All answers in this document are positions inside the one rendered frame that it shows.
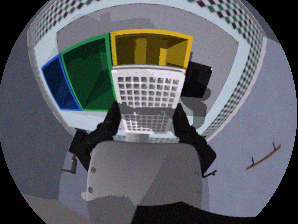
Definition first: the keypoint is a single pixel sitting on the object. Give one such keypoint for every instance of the blue open-top bin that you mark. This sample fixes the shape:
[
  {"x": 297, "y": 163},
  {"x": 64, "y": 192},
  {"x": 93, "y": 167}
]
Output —
[{"x": 57, "y": 85}]

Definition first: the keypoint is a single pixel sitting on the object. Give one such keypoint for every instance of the green open-top bin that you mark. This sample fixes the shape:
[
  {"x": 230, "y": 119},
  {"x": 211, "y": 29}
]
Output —
[{"x": 87, "y": 71}]

